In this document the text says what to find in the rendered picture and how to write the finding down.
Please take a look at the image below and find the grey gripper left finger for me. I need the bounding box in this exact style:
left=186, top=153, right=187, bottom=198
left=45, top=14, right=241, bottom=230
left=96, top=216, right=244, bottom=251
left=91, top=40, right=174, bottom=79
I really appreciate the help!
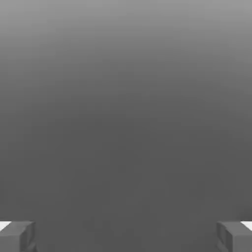
left=0, top=220, right=37, bottom=252

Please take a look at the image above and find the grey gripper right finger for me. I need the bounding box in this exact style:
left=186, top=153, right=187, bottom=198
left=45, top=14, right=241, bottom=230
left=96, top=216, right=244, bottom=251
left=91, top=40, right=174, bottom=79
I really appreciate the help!
left=216, top=220, right=252, bottom=252

